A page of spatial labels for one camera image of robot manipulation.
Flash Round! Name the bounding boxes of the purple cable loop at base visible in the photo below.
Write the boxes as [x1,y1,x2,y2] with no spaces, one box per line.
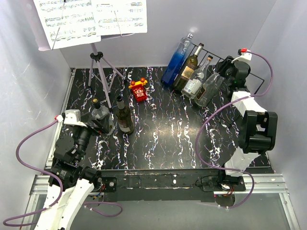
[81,200,123,218]

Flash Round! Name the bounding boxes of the left sheet music page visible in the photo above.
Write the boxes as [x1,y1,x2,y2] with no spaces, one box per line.
[34,0,101,50]

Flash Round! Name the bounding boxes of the green wine bottle silver neck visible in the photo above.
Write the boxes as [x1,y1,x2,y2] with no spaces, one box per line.
[173,43,204,91]

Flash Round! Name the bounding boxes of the tall clear bottle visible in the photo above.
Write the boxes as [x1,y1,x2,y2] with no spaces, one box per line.
[194,72,224,107]

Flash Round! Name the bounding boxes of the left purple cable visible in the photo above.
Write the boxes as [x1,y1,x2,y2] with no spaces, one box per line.
[2,117,64,227]

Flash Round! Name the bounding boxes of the clear bottle with blue label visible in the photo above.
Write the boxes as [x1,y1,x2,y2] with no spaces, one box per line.
[181,55,213,99]

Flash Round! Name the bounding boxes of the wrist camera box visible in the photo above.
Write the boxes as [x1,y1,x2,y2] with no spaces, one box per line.
[231,48,252,64]
[63,109,81,126]

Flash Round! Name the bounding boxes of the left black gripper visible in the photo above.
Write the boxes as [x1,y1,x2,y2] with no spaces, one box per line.
[73,112,109,161]

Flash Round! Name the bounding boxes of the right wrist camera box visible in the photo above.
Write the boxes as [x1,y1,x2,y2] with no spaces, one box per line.
[231,48,252,64]

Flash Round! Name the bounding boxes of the right sheet music page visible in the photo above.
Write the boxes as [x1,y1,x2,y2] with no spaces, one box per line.
[91,0,147,36]

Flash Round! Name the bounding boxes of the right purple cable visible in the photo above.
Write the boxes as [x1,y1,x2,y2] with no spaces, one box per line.
[195,50,274,208]

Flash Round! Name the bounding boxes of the black wire wine rack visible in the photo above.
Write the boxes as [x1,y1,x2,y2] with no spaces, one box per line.
[165,43,264,125]

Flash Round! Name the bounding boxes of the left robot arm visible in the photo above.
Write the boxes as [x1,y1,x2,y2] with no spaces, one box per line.
[35,109,103,230]

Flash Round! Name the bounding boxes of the dark green wine bottle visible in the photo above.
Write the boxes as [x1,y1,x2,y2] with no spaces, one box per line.
[116,95,134,134]

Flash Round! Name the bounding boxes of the small clear black-cap bottle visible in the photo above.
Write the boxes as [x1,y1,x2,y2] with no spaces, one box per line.
[91,98,115,135]

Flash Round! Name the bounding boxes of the sheet music page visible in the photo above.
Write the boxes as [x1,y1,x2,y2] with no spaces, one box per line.
[34,0,101,50]
[91,0,147,36]

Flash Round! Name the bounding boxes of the blue glass bottle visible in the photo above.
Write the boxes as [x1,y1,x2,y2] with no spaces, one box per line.
[161,33,193,86]

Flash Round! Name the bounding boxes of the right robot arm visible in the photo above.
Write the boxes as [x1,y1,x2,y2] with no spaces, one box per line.
[215,53,278,193]

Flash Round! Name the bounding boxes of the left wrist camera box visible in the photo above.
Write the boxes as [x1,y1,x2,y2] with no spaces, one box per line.
[63,109,81,126]

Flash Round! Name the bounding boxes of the red yellow toy block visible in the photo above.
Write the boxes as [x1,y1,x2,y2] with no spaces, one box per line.
[129,78,147,103]

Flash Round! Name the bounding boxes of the purple music stand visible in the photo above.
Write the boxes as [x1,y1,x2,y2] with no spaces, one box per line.
[19,0,125,108]

